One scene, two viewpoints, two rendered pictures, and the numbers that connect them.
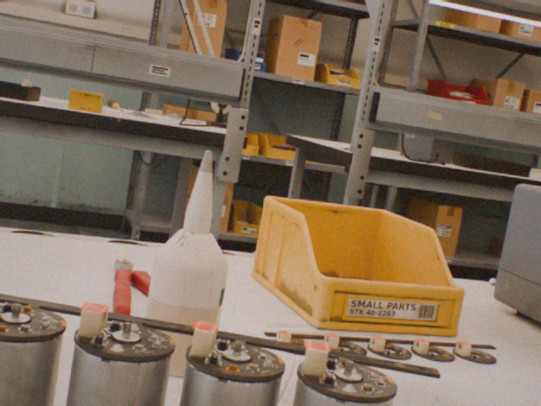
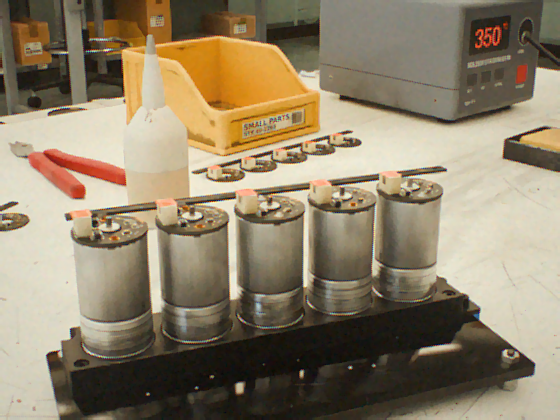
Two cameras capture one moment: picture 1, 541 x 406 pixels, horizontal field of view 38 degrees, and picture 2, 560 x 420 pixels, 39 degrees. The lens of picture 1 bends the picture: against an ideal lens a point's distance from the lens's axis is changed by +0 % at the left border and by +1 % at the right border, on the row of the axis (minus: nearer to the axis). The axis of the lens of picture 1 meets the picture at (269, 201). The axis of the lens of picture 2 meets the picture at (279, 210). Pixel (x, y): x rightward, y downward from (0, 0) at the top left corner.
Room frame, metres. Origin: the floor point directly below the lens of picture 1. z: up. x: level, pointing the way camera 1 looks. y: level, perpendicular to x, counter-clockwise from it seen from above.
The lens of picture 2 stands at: (-0.05, 0.13, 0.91)
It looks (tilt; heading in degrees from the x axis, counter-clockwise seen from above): 21 degrees down; 338
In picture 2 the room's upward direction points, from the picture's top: straight up
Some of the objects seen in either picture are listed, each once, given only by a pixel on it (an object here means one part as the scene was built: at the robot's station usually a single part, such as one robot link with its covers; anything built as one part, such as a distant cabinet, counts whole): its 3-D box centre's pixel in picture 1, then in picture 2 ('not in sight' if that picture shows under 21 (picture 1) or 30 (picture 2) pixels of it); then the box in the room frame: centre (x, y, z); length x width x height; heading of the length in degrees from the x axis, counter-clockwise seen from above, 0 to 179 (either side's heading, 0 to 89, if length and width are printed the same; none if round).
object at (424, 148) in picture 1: (427, 148); not in sight; (2.90, -0.53, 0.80); 0.15 x 0.12 x 0.10; 37
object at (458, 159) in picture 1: (490, 165); not in sight; (3.00, -0.80, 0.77); 0.24 x 0.16 x 0.04; 106
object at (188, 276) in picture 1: (192, 259); (155, 130); (0.35, 0.03, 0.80); 0.03 x 0.03 x 0.10
